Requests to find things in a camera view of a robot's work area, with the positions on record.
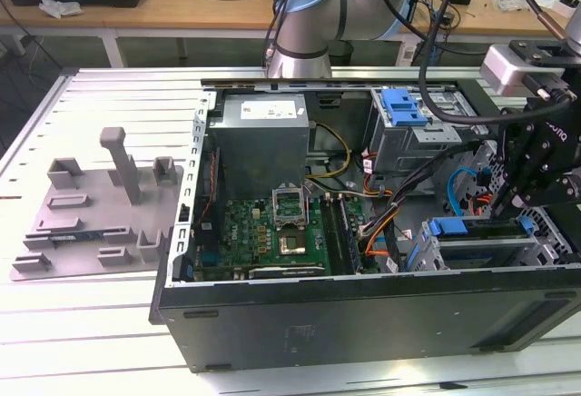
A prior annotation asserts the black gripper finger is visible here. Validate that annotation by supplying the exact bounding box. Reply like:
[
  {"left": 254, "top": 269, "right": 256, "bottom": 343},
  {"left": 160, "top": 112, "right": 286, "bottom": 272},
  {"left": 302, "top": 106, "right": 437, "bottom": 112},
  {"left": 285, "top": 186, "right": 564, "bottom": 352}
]
[
  {"left": 496, "top": 172, "right": 581, "bottom": 221},
  {"left": 491, "top": 117, "right": 547, "bottom": 219}
]

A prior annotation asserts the multicoloured power wire bundle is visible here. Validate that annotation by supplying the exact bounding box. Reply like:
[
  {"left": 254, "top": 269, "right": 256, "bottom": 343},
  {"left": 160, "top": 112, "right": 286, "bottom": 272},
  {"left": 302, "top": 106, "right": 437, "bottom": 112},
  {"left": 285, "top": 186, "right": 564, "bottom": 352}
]
[{"left": 469, "top": 168, "right": 496, "bottom": 216}]

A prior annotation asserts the blue SATA wire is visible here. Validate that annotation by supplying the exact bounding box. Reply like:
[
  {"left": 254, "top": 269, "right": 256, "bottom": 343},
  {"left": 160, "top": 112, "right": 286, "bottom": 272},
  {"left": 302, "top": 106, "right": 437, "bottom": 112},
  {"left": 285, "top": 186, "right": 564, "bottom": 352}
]
[{"left": 447, "top": 166, "right": 482, "bottom": 223}]

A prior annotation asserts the hard disk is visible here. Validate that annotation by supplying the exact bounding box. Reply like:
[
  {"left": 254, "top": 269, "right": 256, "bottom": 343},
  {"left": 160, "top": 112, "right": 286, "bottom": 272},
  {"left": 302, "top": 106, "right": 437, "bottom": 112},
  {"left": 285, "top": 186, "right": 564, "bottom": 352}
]
[{"left": 405, "top": 214, "right": 535, "bottom": 274}]

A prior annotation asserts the silver disk bay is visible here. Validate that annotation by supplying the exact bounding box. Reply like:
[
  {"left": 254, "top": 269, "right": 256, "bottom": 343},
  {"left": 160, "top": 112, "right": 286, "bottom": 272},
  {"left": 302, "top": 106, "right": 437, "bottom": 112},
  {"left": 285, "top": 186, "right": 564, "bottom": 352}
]
[{"left": 406, "top": 213, "right": 573, "bottom": 274}]

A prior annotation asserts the silver drive cage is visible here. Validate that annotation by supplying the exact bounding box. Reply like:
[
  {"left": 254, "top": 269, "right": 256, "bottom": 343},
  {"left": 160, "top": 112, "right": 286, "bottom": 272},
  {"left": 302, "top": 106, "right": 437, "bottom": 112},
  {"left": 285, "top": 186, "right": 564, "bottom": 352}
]
[{"left": 369, "top": 86, "right": 489, "bottom": 179}]

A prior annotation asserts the blue plastic drive latch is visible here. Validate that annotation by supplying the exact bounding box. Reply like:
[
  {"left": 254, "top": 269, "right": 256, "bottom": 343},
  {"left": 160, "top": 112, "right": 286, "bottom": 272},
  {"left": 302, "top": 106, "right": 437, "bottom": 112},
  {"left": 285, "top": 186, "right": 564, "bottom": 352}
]
[{"left": 382, "top": 89, "right": 430, "bottom": 127}]

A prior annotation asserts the installed RAM stick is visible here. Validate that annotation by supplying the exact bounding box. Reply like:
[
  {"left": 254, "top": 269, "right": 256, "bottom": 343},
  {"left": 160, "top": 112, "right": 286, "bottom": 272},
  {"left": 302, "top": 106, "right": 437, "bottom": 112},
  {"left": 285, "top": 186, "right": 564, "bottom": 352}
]
[{"left": 338, "top": 195, "right": 364, "bottom": 271}]

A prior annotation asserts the black RAM slot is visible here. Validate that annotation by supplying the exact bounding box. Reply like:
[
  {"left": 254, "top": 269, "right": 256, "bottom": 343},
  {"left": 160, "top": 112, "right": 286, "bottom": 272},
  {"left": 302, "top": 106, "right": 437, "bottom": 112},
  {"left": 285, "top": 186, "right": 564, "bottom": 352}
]
[{"left": 322, "top": 193, "right": 349, "bottom": 275}]

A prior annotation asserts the black open PC case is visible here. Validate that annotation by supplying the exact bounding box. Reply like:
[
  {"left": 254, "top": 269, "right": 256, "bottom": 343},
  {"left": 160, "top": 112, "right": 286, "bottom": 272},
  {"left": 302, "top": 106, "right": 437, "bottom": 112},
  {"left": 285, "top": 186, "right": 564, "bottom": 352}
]
[{"left": 149, "top": 75, "right": 581, "bottom": 374}]

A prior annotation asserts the metal socket cover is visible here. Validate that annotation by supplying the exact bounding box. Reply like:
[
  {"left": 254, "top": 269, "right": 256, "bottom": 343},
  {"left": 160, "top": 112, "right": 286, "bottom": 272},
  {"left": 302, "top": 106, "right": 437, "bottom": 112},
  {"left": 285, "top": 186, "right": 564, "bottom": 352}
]
[{"left": 271, "top": 184, "right": 310, "bottom": 229}]

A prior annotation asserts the CPU socket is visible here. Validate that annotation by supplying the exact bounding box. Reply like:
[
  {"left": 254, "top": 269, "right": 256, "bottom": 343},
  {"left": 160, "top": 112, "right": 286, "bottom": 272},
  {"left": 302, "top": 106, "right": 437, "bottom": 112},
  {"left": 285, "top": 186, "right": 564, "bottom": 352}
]
[{"left": 277, "top": 230, "right": 309, "bottom": 256}]

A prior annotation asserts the grey power supply unit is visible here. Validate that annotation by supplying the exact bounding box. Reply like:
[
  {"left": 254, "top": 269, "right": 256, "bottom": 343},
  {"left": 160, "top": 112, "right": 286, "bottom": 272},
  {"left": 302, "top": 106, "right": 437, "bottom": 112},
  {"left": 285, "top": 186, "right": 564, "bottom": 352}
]
[{"left": 207, "top": 94, "right": 310, "bottom": 202}]

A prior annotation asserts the black graphics card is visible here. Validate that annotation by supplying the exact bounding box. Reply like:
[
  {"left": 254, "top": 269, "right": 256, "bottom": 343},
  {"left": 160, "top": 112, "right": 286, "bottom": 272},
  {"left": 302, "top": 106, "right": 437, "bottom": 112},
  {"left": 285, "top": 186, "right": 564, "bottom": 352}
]
[{"left": 247, "top": 264, "right": 328, "bottom": 280}]

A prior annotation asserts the green motherboard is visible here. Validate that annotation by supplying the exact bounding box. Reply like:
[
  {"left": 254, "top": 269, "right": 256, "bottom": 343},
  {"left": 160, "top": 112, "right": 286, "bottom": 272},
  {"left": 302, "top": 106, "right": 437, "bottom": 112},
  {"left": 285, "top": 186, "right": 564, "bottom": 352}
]
[{"left": 192, "top": 193, "right": 364, "bottom": 282}]

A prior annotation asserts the wooden desk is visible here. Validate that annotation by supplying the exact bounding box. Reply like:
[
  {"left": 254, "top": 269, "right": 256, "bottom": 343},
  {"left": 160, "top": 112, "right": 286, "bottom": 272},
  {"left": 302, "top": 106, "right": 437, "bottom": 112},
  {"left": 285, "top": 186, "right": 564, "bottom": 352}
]
[{"left": 0, "top": 0, "right": 581, "bottom": 47}]

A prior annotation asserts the grey parts rack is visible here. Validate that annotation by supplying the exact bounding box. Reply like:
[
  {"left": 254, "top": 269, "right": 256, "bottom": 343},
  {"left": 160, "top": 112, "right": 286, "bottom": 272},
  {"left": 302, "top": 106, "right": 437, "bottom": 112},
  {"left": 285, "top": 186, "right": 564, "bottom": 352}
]
[{"left": 9, "top": 126, "right": 186, "bottom": 282}]

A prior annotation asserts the spare RAM stick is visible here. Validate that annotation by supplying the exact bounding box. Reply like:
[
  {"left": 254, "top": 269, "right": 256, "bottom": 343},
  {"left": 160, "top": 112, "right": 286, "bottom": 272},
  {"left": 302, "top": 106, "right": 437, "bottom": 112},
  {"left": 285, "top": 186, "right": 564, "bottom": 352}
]
[{"left": 25, "top": 229, "right": 127, "bottom": 244}]

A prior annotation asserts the crumpled white plastic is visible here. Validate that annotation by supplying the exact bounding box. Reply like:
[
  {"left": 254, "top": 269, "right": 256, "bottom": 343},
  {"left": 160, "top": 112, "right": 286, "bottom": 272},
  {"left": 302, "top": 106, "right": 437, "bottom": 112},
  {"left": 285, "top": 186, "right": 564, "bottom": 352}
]
[{"left": 38, "top": 0, "right": 85, "bottom": 20}]

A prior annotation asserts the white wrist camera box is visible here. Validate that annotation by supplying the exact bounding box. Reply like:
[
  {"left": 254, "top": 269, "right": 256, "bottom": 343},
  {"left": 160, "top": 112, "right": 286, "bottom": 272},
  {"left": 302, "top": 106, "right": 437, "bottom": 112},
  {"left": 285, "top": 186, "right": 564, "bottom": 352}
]
[{"left": 479, "top": 44, "right": 533, "bottom": 97}]

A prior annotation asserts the black sleeved wire bundle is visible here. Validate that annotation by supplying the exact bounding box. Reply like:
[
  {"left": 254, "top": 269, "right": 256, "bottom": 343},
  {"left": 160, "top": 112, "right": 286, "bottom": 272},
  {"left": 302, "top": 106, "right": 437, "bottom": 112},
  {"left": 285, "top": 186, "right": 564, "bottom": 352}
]
[{"left": 362, "top": 141, "right": 482, "bottom": 243}]

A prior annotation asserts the thick black camera cable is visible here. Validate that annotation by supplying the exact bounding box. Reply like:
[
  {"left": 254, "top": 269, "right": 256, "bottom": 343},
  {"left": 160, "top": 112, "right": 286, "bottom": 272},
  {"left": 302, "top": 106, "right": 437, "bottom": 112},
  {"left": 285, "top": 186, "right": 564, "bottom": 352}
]
[{"left": 417, "top": 0, "right": 500, "bottom": 143}]

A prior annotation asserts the yellow black wire bundle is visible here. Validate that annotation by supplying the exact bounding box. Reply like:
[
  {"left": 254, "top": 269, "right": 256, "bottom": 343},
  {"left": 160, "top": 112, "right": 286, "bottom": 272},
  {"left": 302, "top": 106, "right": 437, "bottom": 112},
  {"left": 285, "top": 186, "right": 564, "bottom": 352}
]
[{"left": 306, "top": 121, "right": 353, "bottom": 188}]

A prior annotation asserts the orange black wire bundle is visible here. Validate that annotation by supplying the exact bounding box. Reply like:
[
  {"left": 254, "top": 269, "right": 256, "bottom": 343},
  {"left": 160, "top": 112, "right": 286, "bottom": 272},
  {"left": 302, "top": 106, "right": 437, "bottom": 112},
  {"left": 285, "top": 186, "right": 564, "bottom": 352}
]
[{"left": 360, "top": 204, "right": 400, "bottom": 261}]

